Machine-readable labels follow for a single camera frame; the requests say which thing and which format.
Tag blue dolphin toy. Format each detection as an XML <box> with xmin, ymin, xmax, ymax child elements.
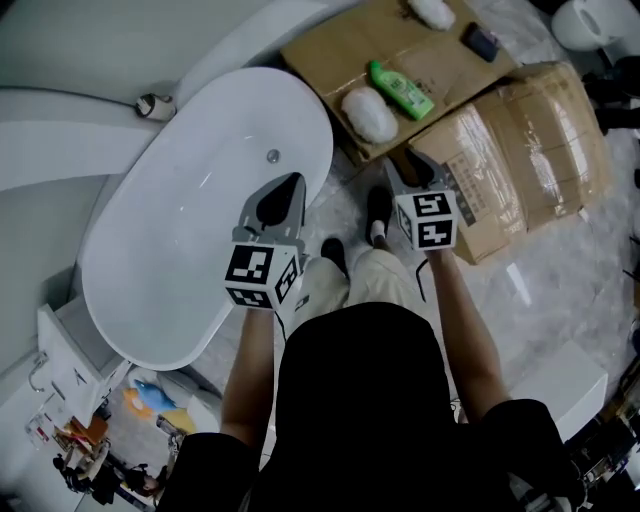
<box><xmin>131</xmin><ymin>377</ymin><xmax>180</xmax><ymax>415</ymax></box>

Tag person's black right shoe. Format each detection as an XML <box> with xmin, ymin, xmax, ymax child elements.
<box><xmin>365</xmin><ymin>185</ymin><xmax>395</xmax><ymax>247</ymax></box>

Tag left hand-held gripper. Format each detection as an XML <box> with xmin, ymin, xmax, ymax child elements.
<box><xmin>223</xmin><ymin>172</ymin><xmax>308</xmax><ymax>313</ymax></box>

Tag person's black shirt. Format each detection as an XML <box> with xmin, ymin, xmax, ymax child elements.
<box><xmin>154</xmin><ymin>301</ymin><xmax>587</xmax><ymax>512</ymax></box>

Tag black equipment stand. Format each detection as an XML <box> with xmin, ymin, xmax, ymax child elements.
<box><xmin>581</xmin><ymin>53</ymin><xmax>640</xmax><ymax>137</ymax></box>

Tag green cleaner bottle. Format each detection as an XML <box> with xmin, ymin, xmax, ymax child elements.
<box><xmin>368</xmin><ymin>59</ymin><xmax>436</xmax><ymax>122</ymax></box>

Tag plastic-wrapped brown cardboard box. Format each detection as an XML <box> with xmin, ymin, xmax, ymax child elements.
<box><xmin>388</xmin><ymin>61</ymin><xmax>617</xmax><ymax>267</ymax></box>

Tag person's right forearm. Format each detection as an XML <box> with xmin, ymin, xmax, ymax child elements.
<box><xmin>424</xmin><ymin>246</ymin><xmax>505</xmax><ymax>424</ymax></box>

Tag person's left forearm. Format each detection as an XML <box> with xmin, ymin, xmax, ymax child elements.
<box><xmin>218</xmin><ymin>303</ymin><xmax>287</xmax><ymax>449</ymax></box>

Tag black cable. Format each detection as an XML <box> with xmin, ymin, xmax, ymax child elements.
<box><xmin>413</xmin><ymin>258</ymin><xmax>430</xmax><ymax>303</ymax></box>

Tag white fluffy cleaning tool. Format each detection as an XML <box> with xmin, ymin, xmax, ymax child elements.
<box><xmin>405</xmin><ymin>0</ymin><xmax>458</xmax><ymax>33</ymax></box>
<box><xmin>340</xmin><ymin>85</ymin><xmax>400</xmax><ymax>146</ymax></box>

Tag flat brown cardboard sheet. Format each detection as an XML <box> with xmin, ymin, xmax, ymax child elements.
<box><xmin>278</xmin><ymin>0</ymin><xmax>522</xmax><ymax>167</ymax></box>

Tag white oval bathtub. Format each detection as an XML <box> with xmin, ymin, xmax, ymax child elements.
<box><xmin>79</xmin><ymin>66</ymin><xmax>335</xmax><ymax>373</ymax></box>

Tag person's black left shoe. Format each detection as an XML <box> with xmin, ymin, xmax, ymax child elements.
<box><xmin>319</xmin><ymin>237</ymin><xmax>350</xmax><ymax>282</ymax></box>

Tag white vanity cabinet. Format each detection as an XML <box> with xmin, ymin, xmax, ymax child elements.
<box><xmin>35</xmin><ymin>293</ymin><xmax>137</xmax><ymax>407</ymax></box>

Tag orange bath toy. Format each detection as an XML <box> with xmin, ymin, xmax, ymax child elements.
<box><xmin>121</xmin><ymin>386</ymin><xmax>152</xmax><ymax>420</ymax></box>

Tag person's beige trousers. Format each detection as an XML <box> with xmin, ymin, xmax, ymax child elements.
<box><xmin>293</xmin><ymin>246</ymin><xmax>427</xmax><ymax>317</ymax></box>

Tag chrome faucet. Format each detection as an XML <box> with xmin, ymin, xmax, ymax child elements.
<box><xmin>26</xmin><ymin>351</ymin><xmax>52</xmax><ymax>395</ymax></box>

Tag person's black shoe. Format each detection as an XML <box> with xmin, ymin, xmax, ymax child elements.
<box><xmin>319</xmin><ymin>237</ymin><xmax>350</xmax><ymax>282</ymax></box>
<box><xmin>365</xmin><ymin>185</ymin><xmax>395</xmax><ymax>247</ymax></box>

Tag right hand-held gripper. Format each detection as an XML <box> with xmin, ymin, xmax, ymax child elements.
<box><xmin>383</xmin><ymin>147</ymin><xmax>461</xmax><ymax>252</ymax></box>

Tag white rectangular block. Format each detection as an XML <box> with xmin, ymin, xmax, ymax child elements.
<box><xmin>508</xmin><ymin>339</ymin><xmax>610</xmax><ymax>445</ymax></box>

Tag small dark pouch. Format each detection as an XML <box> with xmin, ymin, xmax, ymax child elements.
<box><xmin>459</xmin><ymin>21</ymin><xmax>502</xmax><ymax>63</ymax></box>

